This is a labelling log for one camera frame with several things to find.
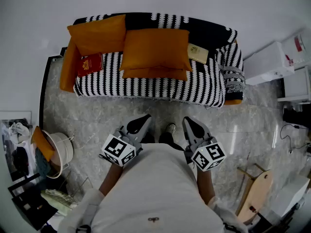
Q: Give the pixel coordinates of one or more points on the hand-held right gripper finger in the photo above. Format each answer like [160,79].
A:
[188,135]
[200,128]

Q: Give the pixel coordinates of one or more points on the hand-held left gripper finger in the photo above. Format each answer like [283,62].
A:
[143,130]
[132,121]

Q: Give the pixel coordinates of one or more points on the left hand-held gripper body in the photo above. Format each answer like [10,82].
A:
[116,149]

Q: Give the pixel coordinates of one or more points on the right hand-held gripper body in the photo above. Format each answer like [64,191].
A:
[209,156]

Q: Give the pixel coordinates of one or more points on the person's right forearm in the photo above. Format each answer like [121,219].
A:
[205,186]

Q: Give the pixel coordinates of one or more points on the person's left forearm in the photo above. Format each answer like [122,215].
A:
[110,178]

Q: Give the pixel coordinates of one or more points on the black white patterned sofa cover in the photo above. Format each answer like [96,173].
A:
[150,88]

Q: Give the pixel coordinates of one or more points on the person's grey shoe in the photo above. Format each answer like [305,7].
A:
[170,128]

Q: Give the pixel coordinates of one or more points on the person's black trousers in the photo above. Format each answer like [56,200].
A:
[167,139]

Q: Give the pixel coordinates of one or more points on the white laundry basket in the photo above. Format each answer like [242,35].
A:
[62,149]

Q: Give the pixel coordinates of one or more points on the person's white shirt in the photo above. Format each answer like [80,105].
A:
[155,190]

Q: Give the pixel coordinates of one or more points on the wooden chair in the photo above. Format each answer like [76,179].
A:
[257,195]

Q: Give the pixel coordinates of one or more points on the red book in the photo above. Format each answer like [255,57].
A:
[88,65]

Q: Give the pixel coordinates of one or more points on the cream flat box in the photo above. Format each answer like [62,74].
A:
[198,53]

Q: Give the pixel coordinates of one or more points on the teal cloth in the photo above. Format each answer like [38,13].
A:
[42,164]

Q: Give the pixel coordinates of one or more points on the cream knit cloth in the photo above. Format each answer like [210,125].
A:
[59,199]

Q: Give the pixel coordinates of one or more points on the large white box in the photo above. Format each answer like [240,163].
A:
[267,64]

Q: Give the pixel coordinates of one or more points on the black bag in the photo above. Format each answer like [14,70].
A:
[296,118]

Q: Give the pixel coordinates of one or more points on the framed picture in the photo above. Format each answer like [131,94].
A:
[17,139]

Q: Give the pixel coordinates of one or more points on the white shelf unit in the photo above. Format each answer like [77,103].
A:
[297,86]

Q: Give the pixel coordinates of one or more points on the white bag with red label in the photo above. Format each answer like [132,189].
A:
[298,45]

